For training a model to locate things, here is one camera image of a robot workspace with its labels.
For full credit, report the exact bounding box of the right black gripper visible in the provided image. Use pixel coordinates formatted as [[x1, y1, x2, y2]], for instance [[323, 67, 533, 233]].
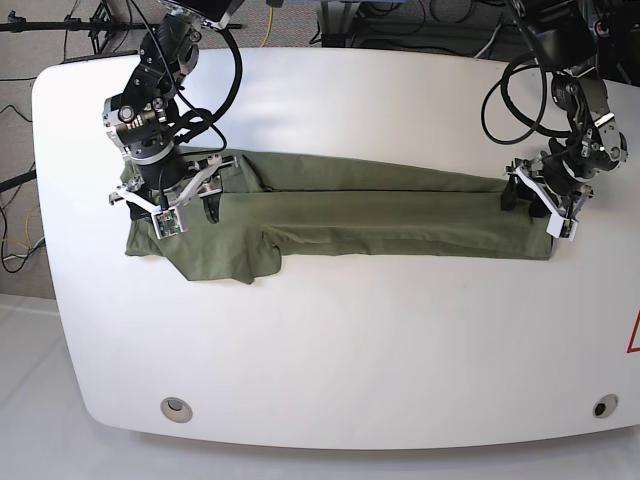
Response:
[[129, 149, 221, 224]]

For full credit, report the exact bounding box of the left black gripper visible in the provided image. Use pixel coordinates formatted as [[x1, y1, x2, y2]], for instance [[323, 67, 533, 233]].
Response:
[[500, 157, 593, 219]]

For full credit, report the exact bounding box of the olive green T-shirt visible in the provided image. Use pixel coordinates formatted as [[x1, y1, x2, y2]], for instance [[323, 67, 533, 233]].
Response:
[[126, 150, 553, 284]]

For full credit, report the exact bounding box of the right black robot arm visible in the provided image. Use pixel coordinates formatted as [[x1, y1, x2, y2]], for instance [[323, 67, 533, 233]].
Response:
[[102, 1, 243, 236]]

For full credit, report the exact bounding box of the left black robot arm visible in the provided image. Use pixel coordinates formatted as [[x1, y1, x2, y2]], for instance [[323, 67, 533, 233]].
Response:
[[497, 1, 627, 218]]

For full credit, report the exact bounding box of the black tripod stand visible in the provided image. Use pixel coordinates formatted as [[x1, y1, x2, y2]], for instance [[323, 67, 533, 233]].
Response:
[[1, 1, 146, 62]]

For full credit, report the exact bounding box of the left table grommet hole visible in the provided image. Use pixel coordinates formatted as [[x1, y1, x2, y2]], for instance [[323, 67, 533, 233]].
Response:
[[160, 397, 193, 424]]

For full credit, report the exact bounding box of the table grommet hole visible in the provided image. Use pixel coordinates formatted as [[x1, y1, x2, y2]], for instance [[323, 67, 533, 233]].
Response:
[[160, 397, 193, 424], [592, 394, 619, 418]]

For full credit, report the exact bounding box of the right table grommet hole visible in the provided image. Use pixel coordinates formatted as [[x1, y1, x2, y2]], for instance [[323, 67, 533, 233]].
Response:
[[592, 394, 619, 418]]

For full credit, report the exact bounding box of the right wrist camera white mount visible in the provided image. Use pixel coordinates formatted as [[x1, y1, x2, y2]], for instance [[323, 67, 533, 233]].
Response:
[[109, 154, 239, 240]]

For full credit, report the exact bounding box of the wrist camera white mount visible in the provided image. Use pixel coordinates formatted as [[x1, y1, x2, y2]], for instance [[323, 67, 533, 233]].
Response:
[[505, 156, 582, 240], [109, 154, 239, 240]]

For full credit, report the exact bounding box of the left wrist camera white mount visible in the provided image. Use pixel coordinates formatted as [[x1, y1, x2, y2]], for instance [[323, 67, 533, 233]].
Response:
[[505, 156, 582, 240]]

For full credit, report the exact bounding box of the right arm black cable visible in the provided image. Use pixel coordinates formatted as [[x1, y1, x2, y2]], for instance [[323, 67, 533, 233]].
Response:
[[129, 0, 246, 161]]

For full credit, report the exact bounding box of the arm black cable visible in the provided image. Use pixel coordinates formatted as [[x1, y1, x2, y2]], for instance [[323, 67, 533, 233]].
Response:
[[480, 49, 576, 147], [129, 0, 246, 161]]

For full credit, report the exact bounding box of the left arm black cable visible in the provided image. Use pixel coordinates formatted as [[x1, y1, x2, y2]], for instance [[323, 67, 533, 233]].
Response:
[[480, 49, 576, 147]]

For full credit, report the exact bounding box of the yellow cable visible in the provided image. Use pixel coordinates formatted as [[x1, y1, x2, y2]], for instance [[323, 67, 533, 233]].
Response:
[[261, 0, 279, 49]]

